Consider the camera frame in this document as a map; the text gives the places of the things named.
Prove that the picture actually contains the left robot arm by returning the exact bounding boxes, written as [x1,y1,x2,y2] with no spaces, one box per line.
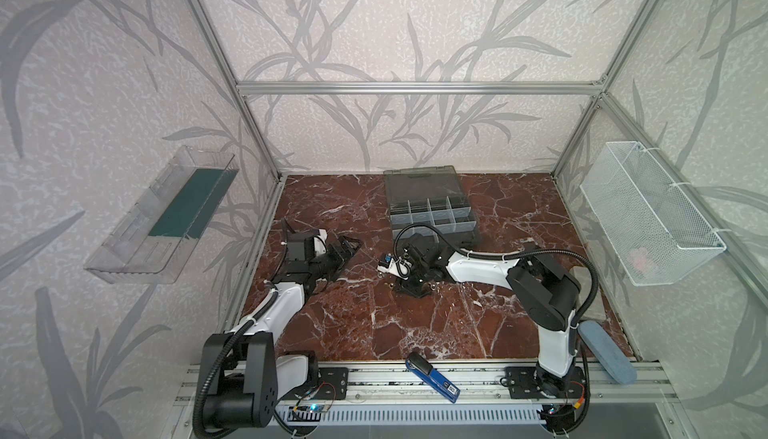
[192,227,363,438]

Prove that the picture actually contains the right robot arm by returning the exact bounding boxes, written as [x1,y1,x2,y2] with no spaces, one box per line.
[378,242,599,398]

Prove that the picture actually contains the grey compartment organizer box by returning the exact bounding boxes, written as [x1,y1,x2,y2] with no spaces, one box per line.
[384,165,480,248]

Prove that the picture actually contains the blue black utility knife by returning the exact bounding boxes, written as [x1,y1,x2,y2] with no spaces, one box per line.
[405,352,460,404]

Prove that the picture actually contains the pink object in basket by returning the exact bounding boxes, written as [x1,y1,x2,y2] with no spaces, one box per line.
[628,247,658,276]

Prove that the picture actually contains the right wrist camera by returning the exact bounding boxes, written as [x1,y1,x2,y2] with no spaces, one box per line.
[377,253,411,278]

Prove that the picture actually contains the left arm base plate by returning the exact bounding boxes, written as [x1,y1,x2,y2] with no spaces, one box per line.
[283,367,349,401]

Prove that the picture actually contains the aluminium front rail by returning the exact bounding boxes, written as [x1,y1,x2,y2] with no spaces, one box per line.
[170,359,679,407]

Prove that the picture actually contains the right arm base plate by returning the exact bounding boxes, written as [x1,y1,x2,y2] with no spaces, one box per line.
[500,366,586,400]

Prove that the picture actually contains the clear acrylic wall shelf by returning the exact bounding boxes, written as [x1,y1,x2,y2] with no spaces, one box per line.
[84,146,239,285]

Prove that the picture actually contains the white wire mesh basket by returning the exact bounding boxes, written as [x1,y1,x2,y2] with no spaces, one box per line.
[580,141,727,287]

